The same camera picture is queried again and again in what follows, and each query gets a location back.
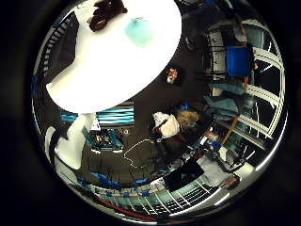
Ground small orange white floor object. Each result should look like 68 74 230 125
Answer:
165 65 184 87

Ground brown plush toy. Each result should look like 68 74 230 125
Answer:
87 0 129 33

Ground person with blonde hair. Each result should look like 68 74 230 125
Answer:
151 107 214 149

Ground teal tool cart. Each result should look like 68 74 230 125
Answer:
82 125 125 153

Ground teal striped panel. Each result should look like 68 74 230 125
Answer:
60 105 135 127

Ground white cable on floor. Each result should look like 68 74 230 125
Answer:
123 138 155 170

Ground blue denim jacket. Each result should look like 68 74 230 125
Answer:
202 82 247 121

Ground wooden stick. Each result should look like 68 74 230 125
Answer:
221 116 241 146

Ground blue plastic chair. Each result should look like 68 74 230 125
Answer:
225 45 256 78

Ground black laptop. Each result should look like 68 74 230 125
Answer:
162 157 205 193

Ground black slatted plastic crate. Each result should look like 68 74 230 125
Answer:
42 11 80 85

